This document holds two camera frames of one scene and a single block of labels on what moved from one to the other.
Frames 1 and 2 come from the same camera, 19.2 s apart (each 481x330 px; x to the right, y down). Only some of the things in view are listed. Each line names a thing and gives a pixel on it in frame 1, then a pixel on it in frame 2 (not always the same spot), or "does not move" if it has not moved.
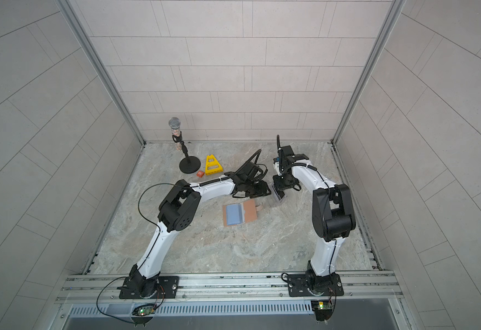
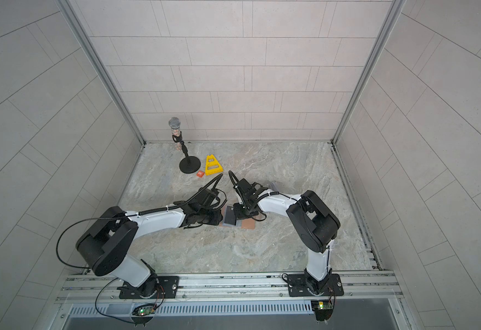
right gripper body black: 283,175 -> 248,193
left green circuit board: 144,310 does not move
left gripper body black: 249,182 -> 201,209
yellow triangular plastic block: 208,172 does not move
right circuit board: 322,309 does not move
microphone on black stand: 189,164 does not move
